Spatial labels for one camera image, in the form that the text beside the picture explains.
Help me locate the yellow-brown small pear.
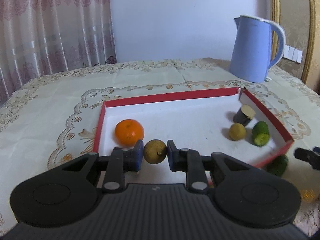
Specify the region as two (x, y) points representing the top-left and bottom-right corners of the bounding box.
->
(143, 139), (167, 164)

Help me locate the green cucumber piece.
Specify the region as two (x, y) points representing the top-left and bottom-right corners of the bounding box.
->
(266, 155), (289, 177)
(252, 121), (270, 147)

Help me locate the small yellow-brown fruit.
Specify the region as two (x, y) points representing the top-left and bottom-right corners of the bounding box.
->
(228, 123), (246, 141)

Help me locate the orange tangerine in box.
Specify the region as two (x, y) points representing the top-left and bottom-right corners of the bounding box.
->
(114, 119), (144, 147)

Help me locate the orange tangerine on table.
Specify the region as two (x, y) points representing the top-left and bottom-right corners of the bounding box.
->
(300, 189), (318, 203)

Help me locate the red shallow cardboard box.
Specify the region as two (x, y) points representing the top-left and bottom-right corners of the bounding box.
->
(92, 87), (295, 169)

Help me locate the cream embroidered tablecloth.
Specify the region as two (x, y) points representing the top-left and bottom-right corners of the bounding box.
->
(1, 58), (319, 234)

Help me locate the blue electric kettle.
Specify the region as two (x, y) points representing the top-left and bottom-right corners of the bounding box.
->
(229, 15), (286, 83)

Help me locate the pink patterned curtain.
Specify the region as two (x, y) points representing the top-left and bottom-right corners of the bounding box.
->
(1, 0), (117, 103)

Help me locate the white wall switch panel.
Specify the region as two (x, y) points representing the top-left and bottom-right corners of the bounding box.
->
(283, 45), (303, 63)

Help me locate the gold framed wall panel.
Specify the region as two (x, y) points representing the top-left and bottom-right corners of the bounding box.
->
(270, 0), (316, 83)

